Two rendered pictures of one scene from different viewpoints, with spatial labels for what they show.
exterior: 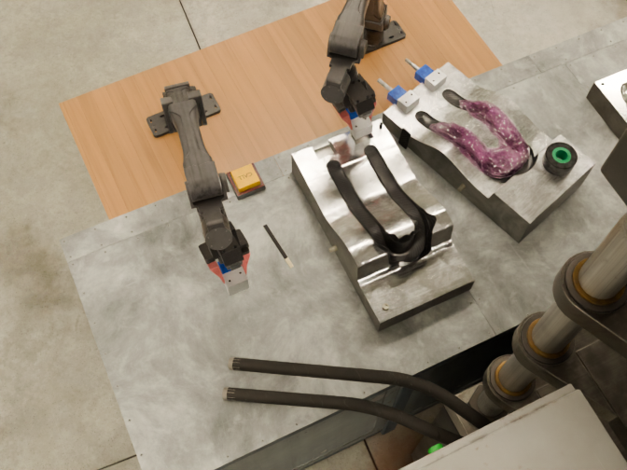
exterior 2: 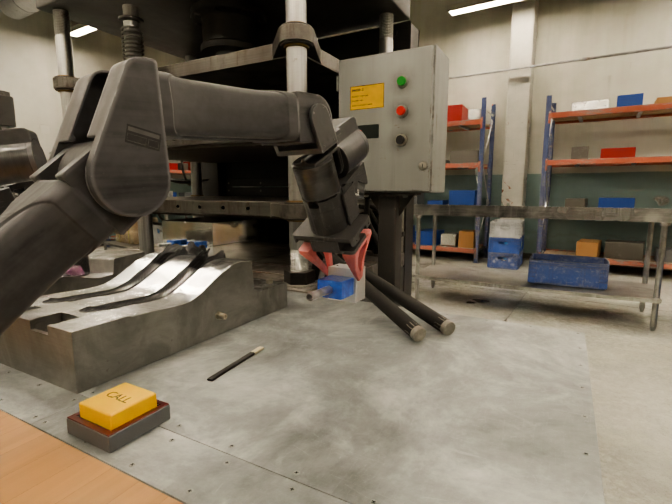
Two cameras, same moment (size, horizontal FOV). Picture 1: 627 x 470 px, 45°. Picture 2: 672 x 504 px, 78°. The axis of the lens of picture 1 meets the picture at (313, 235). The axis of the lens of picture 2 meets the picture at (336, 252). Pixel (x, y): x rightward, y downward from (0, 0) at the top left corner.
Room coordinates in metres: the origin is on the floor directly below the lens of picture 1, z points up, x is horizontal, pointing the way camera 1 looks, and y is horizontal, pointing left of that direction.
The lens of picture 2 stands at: (1.07, 0.71, 1.08)
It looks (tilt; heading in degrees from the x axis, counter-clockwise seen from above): 9 degrees down; 235
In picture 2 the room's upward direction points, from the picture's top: straight up
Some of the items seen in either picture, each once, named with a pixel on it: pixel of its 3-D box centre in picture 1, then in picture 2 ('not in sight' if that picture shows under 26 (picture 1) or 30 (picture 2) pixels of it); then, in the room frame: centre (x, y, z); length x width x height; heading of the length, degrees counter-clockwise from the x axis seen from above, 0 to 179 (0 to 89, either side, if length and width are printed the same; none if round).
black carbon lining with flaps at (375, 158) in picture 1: (382, 200); (150, 272); (0.91, -0.17, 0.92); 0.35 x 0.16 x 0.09; 26
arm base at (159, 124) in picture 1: (181, 107); not in sight; (1.23, 0.37, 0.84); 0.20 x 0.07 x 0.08; 118
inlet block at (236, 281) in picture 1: (228, 264); (332, 288); (0.72, 0.20, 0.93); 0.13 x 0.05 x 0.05; 26
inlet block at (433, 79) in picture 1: (422, 73); not in sight; (1.35, -0.30, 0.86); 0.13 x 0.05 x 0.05; 43
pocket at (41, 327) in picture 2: (324, 152); (56, 330); (1.07, -0.02, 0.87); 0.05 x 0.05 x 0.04; 26
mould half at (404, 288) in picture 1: (380, 215); (162, 295); (0.89, -0.17, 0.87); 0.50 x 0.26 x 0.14; 26
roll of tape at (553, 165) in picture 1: (559, 158); not in sight; (1.03, -0.62, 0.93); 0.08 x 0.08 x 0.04
